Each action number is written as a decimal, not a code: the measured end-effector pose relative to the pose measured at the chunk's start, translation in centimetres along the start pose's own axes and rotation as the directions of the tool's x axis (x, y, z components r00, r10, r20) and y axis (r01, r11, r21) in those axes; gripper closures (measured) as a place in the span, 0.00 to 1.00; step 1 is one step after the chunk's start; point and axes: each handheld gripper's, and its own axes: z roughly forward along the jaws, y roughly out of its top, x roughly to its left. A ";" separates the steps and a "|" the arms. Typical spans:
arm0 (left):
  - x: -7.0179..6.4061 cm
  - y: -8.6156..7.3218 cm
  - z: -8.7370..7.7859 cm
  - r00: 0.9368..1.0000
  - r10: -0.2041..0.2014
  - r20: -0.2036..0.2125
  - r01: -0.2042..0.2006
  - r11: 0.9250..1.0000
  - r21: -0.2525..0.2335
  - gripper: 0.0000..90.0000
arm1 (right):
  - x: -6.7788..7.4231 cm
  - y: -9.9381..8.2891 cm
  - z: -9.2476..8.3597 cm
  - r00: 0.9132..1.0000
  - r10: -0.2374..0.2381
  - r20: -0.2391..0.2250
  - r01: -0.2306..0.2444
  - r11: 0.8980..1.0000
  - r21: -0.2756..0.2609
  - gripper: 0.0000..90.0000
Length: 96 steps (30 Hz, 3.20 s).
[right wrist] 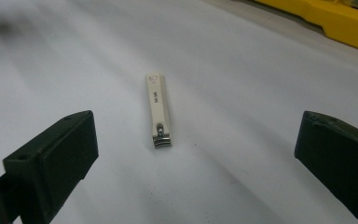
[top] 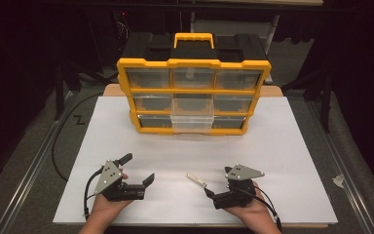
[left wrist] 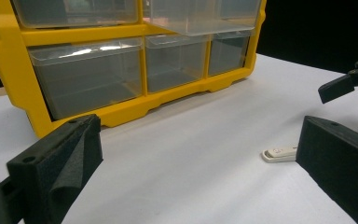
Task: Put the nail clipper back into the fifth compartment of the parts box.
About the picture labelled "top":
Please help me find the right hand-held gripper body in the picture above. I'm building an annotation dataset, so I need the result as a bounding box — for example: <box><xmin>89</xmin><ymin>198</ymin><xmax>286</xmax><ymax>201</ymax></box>
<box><xmin>211</xmin><ymin>163</ymin><xmax>266</xmax><ymax>211</ymax></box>

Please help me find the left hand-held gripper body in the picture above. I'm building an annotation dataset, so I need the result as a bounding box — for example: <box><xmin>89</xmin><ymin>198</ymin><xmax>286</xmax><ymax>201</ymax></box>
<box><xmin>93</xmin><ymin>159</ymin><xmax>145</xmax><ymax>202</ymax></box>

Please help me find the clear plastic bin drawer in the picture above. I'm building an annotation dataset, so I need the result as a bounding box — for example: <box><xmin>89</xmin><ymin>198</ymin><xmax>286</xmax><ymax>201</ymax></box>
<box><xmin>169</xmin><ymin>94</ymin><xmax>215</xmax><ymax>135</ymax></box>

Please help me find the yellow black organizer cabinet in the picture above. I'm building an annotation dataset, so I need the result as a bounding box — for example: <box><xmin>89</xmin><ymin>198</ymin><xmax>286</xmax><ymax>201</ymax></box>
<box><xmin>116</xmin><ymin>31</ymin><xmax>273</xmax><ymax>137</ymax></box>

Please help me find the person's left hand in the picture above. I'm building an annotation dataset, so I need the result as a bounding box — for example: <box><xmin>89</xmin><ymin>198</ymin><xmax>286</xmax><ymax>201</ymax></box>
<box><xmin>86</xmin><ymin>167</ymin><xmax>134</xmax><ymax>226</ymax></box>

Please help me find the person's right hand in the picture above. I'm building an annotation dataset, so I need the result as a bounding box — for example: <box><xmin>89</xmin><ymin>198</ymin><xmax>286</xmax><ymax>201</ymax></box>
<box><xmin>223</xmin><ymin>180</ymin><xmax>278</xmax><ymax>227</ymax></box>

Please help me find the white board sheet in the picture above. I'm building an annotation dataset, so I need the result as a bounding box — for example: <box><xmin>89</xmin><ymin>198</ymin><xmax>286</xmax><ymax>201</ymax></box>
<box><xmin>52</xmin><ymin>96</ymin><xmax>339</xmax><ymax>226</ymax></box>

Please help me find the set of clear drawers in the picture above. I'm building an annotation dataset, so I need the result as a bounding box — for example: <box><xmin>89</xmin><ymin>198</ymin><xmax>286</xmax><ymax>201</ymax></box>
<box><xmin>125</xmin><ymin>67</ymin><xmax>264</xmax><ymax>130</ymax></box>

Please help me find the black metal stand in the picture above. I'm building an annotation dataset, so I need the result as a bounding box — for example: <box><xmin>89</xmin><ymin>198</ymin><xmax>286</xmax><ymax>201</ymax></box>
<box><xmin>53</xmin><ymin>59</ymin><xmax>82</xmax><ymax>122</ymax></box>
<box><xmin>280</xmin><ymin>62</ymin><xmax>335</xmax><ymax>135</ymax></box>

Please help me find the crumpled white tape piece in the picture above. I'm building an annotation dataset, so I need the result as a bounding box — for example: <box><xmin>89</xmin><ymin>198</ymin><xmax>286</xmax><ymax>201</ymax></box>
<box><xmin>332</xmin><ymin>174</ymin><xmax>346</xmax><ymax>189</ymax></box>

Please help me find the light wooden shelf board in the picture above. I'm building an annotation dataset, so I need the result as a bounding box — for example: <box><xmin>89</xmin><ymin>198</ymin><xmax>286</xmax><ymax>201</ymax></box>
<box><xmin>204</xmin><ymin>0</ymin><xmax>324</xmax><ymax>7</ymax></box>

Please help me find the left hand-held gripper black cable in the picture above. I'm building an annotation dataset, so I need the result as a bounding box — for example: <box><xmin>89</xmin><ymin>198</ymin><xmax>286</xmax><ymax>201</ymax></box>
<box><xmin>83</xmin><ymin>169</ymin><xmax>106</xmax><ymax>218</ymax></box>

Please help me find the long black floor cable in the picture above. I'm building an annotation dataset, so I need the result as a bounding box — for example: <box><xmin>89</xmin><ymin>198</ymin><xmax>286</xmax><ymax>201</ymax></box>
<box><xmin>51</xmin><ymin>92</ymin><xmax>104</xmax><ymax>182</ymax></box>

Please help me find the aluminium floor rail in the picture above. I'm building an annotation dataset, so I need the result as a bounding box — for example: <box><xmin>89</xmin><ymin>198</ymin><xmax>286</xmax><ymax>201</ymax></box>
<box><xmin>306</xmin><ymin>99</ymin><xmax>372</xmax><ymax>234</ymax></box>
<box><xmin>0</xmin><ymin>91</ymin><xmax>76</xmax><ymax>234</ymax></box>

